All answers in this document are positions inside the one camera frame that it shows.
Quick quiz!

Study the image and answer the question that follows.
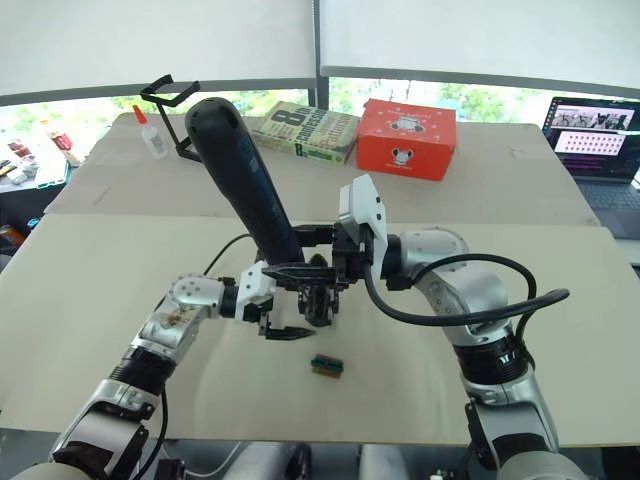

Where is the thin black cable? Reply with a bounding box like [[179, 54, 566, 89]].
[[202, 233, 257, 276]]

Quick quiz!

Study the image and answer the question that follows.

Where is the black phone stand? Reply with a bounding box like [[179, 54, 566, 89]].
[[139, 74, 202, 163]]

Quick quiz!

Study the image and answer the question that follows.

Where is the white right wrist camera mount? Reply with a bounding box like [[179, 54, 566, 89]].
[[337, 173, 389, 264]]

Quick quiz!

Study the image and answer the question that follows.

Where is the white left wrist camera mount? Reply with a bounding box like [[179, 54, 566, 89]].
[[235, 262, 277, 324]]

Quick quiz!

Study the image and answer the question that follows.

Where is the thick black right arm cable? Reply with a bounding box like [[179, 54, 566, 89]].
[[363, 252, 572, 351]]

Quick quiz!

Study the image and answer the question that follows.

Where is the red cardboard box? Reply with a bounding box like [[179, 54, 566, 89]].
[[355, 97, 459, 182]]

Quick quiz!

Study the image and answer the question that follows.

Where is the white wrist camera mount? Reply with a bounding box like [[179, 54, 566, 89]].
[[337, 173, 389, 264], [235, 262, 277, 324]]

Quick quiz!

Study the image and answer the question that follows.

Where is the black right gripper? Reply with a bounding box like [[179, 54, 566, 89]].
[[261, 222, 377, 292]]

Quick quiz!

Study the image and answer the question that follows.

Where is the red white packet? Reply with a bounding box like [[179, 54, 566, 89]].
[[46, 128, 85, 166], [5, 138, 35, 162]]

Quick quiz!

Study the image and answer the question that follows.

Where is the white roller blind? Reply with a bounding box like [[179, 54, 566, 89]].
[[319, 0, 640, 99], [0, 0, 318, 107]]

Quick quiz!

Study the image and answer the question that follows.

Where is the dark blue electric screwdriver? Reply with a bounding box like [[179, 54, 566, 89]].
[[183, 97, 307, 267]]

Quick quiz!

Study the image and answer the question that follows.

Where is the green yellow book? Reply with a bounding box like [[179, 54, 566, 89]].
[[250, 100, 362, 168]]

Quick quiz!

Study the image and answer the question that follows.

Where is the white cable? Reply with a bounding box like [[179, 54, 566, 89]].
[[195, 441, 242, 477]]

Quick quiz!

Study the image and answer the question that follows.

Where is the open laptop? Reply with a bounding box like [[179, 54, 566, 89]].
[[544, 95, 640, 240]]

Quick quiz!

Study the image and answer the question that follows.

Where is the clear glue bottle red cap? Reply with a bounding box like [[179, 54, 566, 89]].
[[131, 104, 169, 161]]

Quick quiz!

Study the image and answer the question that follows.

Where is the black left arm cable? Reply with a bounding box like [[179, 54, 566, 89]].
[[127, 384, 169, 480]]

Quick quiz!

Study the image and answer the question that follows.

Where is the dark window frame post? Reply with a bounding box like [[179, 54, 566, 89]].
[[313, 0, 331, 109]]

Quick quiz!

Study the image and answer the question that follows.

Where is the black gripper body workpiece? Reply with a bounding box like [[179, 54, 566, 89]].
[[294, 253, 342, 329]]

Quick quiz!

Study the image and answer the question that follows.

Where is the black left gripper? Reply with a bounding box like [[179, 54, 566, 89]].
[[243, 284, 318, 343]]

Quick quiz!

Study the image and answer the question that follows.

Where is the green plastic tray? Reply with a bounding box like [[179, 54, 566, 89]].
[[36, 158, 74, 191]]

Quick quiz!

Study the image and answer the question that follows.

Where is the small green finger piece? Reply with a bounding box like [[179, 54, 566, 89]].
[[309, 353, 346, 379]]

